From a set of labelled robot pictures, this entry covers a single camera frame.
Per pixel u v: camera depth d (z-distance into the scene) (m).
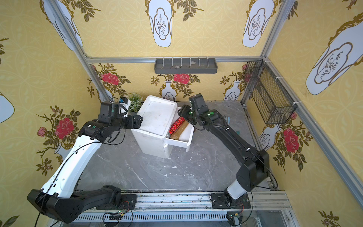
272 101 0.66
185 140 0.74
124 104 0.64
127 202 0.73
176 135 0.78
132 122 0.65
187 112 0.69
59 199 0.38
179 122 0.85
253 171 0.46
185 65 0.93
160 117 0.82
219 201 0.73
